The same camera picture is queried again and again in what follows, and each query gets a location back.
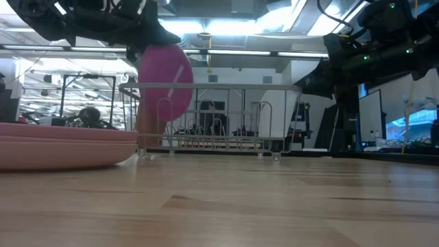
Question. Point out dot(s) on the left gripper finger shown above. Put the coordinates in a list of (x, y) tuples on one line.
[(133, 55), (163, 37)]

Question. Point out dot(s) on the long LED light bar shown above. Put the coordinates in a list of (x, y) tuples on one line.
[(240, 52)]

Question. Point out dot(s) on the black vertical post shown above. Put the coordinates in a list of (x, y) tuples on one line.
[(350, 120)]

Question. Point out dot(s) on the clear plastic plate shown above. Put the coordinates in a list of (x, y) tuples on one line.
[(281, 113)]

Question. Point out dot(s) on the blue screen monitor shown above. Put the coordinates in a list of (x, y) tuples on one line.
[(411, 125)]

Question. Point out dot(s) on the white screen monitor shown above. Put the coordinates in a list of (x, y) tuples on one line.
[(370, 116)]

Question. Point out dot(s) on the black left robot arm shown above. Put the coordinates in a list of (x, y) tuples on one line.
[(34, 17)]

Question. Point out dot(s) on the black machine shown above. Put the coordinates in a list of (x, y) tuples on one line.
[(306, 123)]

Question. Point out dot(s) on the magenta plastic plate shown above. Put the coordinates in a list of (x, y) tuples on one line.
[(164, 79)]

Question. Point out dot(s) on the distant black rig stand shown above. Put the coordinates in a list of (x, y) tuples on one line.
[(63, 96)]

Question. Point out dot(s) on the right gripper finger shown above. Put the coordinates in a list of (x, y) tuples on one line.
[(319, 77), (332, 92)]

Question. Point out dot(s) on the dark leaning panel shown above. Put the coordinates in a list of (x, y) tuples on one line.
[(329, 130)]

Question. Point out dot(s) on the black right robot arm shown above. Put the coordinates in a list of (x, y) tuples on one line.
[(394, 20)]

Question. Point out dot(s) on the black side desk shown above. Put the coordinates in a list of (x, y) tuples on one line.
[(394, 158)]

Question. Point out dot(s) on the peach pink plastic plate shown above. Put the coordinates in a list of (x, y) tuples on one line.
[(51, 156), (51, 139)]

